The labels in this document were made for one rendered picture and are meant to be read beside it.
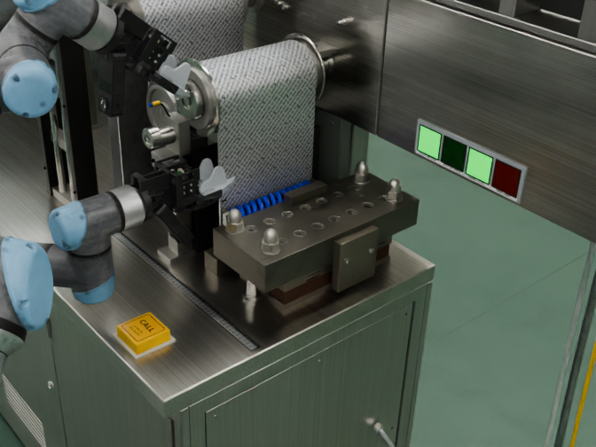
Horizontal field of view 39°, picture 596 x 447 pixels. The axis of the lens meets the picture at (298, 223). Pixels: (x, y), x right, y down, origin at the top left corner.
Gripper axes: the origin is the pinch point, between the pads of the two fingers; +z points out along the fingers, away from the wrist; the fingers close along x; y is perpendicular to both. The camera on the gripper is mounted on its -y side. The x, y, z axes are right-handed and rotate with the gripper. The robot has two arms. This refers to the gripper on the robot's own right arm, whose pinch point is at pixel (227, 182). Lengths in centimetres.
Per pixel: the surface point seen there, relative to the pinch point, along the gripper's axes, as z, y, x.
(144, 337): -27.3, -16.6, -12.5
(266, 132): 9.2, 8.1, -0.3
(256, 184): 6.9, -2.7, -0.3
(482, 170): 29.4, 8.9, -36.8
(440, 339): 109, -109, 25
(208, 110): -3.4, 15.6, 0.8
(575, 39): 31, 36, -49
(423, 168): 202, -109, 119
